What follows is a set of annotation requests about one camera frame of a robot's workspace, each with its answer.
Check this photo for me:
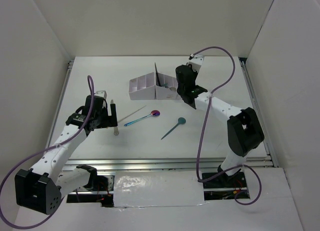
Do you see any black knife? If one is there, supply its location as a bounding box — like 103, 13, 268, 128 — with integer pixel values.
154, 62, 162, 87

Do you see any iridescent rainbow spoon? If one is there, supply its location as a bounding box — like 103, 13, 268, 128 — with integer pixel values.
124, 110, 161, 127

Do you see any teal spoon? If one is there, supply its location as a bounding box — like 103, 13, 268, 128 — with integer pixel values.
161, 117, 186, 140

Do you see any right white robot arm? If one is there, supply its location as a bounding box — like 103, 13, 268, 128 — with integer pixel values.
175, 64, 265, 187

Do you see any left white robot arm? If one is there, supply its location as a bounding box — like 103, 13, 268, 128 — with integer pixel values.
14, 91, 118, 215

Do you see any silver ornate knife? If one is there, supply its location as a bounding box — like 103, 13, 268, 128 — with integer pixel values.
110, 99, 119, 136

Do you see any white right utensil organizer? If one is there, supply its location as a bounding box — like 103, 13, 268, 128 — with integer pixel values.
155, 72, 181, 100

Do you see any white utensil organizer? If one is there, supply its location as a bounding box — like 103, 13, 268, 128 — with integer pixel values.
155, 72, 181, 100
128, 72, 156, 101

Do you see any white chopstick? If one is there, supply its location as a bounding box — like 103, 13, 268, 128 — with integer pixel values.
118, 105, 146, 123

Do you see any white left utensil organizer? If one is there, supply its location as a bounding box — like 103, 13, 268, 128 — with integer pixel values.
128, 72, 156, 101

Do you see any white cover plate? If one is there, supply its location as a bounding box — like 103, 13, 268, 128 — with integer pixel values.
113, 171, 205, 208

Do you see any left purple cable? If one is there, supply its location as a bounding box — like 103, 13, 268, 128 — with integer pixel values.
0, 75, 96, 229

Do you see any purple cable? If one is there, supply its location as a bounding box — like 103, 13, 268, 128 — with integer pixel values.
189, 46, 263, 206
0, 75, 96, 229

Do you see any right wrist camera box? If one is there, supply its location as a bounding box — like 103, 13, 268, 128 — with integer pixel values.
186, 54, 205, 73

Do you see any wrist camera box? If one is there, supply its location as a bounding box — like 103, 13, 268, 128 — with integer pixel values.
94, 90, 107, 100
186, 54, 205, 73

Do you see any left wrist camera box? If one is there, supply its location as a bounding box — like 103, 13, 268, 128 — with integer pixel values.
94, 90, 107, 100

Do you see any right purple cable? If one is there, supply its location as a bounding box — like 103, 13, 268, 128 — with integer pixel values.
189, 46, 263, 206

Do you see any aluminium front rail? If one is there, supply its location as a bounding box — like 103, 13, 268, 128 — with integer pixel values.
62, 155, 274, 172

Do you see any aluminium rail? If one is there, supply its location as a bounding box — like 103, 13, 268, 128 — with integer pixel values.
238, 57, 280, 168
62, 155, 274, 172

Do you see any aluminium right rail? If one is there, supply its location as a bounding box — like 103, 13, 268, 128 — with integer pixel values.
238, 57, 280, 168

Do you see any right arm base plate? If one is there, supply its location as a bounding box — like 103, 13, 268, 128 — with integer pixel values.
202, 171, 247, 191

